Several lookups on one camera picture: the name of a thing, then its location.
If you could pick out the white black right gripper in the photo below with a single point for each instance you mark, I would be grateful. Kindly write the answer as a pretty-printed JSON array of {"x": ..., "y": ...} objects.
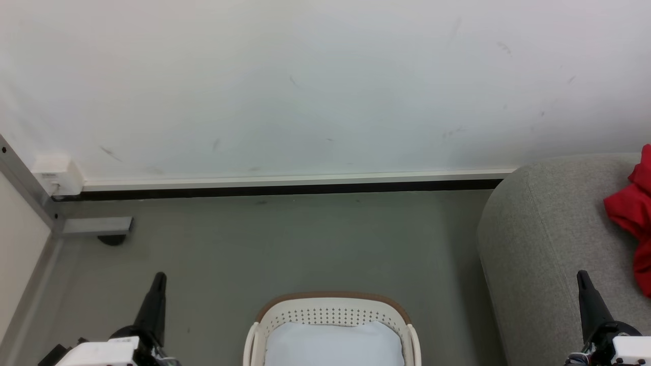
[{"x": 628, "y": 351}]

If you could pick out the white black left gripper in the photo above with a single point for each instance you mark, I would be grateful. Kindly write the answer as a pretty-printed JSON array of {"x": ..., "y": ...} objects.
[{"x": 101, "y": 353}]

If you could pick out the red jersey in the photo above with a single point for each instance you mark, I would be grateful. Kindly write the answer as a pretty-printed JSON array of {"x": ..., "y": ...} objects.
[{"x": 633, "y": 208}]

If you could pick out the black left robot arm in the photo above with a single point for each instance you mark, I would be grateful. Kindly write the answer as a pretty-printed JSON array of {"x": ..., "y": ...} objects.
[{"x": 51, "y": 356}]

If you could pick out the grey fabric sofa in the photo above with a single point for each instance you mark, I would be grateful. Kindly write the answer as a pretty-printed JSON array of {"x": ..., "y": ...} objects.
[{"x": 549, "y": 244}]

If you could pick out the black round caster foot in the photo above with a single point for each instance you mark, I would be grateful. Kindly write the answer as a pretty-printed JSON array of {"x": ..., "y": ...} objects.
[{"x": 112, "y": 240}]

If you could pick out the beige partition panel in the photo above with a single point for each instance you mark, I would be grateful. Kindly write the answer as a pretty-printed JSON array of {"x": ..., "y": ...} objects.
[{"x": 18, "y": 254}]

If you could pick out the white perforated laundry basket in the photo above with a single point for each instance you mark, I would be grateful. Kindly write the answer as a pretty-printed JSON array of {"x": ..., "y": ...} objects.
[{"x": 330, "y": 310}]

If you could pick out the light blue cloth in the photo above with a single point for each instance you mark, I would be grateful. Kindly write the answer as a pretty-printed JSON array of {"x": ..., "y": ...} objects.
[{"x": 333, "y": 345}]

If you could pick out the black baseboard strip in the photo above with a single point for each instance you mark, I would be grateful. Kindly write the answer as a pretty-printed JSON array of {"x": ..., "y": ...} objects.
[{"x": 305, "y": 189}]

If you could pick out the white wall socket box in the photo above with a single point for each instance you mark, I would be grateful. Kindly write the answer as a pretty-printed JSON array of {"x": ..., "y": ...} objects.
[{"x": 56, "y": 173}]

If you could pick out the grey metal partition frame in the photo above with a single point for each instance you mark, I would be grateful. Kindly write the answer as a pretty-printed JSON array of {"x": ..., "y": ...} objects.
[{"x": 30, "y": 193}]

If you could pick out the white wall trunking strip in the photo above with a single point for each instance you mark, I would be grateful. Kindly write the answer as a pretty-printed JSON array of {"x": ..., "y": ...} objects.
[{"x": 305, "y": 180}]

